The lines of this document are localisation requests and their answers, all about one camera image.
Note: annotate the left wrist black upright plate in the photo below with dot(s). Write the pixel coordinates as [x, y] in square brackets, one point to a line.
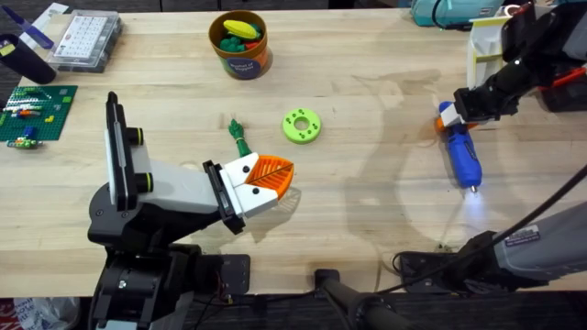
[118, 151]

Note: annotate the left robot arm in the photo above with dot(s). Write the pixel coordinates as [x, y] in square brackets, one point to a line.
[137, 289]

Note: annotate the right wrist black upright plate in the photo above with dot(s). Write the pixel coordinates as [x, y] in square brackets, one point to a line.
[518, 32]

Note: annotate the black box with red tool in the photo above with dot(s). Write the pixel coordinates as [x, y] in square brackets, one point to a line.
[566, 98]

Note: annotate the clear plastic parts box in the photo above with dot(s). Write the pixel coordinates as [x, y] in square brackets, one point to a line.
[85, 39]

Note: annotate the teal bag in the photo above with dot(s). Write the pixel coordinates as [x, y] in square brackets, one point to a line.
[458, 11]

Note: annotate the green disc with holes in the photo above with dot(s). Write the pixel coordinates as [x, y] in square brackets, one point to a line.
[293, 133]

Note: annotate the black rail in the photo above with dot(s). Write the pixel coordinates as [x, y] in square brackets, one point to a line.
[481, 314]

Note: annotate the wrist black upright plate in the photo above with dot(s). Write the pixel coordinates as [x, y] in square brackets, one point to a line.
[118, 151]
[518, 32]

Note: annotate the black camera stand pole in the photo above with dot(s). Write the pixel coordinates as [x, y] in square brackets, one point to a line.
[348, 298]

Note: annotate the blue electric screwdriver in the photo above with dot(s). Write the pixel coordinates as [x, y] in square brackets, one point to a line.
[464, 158]

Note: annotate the orange tub with toys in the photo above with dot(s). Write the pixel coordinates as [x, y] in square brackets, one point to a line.
[240, 59]

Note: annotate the white and yellow box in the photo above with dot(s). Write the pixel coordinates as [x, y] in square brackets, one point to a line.
[483, 50]

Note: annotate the green toy vegetable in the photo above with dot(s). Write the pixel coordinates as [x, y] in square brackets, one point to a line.
[239, 137]

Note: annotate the black cylinder with yellow label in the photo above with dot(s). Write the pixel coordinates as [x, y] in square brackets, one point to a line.
[27, 62]

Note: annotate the small toy block assembly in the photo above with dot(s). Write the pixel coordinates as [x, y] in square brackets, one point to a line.
[23, 143]

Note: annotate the green board with toy blocks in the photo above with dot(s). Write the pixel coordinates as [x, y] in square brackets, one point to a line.
[50, 103]

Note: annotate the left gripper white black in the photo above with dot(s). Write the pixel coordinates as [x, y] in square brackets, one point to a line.
[179, 188]

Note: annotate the blue translucent plastic strip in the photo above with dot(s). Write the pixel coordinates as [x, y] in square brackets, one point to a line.
[34, 34]

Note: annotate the white paper sheet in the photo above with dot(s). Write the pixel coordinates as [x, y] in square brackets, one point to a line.
[51, 11]

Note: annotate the crumpled plastic bag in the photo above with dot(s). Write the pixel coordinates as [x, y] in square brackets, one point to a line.
[41, 314]

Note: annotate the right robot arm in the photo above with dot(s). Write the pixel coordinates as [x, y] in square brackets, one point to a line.
[541, 249]

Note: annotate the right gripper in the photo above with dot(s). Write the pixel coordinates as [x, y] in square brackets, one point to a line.
[490, 103]

